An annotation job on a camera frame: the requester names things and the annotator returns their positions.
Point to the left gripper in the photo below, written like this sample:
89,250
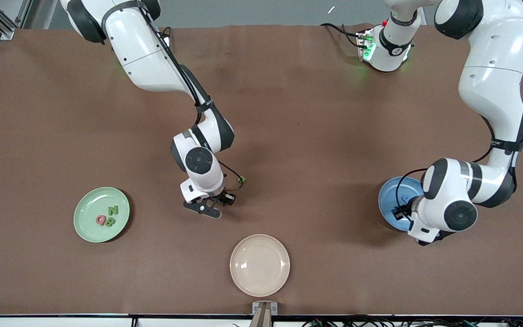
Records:
402,212

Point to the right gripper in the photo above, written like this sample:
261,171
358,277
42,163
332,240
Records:
222,196

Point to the green letter N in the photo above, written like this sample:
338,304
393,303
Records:
110,210

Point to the green letter B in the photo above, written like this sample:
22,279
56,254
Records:
108,221

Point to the pink letter Q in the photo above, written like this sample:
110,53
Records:
101,224

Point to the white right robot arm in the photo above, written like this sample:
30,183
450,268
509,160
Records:
139,45

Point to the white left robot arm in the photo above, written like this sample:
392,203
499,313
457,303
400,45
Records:
493,68

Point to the blue plate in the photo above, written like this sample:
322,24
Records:
388,200

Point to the beige plate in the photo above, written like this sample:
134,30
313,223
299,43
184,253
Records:
259,265

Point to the light green plate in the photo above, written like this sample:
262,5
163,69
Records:
89,204

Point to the brown table cover mat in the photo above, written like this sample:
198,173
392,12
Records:
311,113

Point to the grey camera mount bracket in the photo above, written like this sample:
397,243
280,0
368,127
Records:
264,309

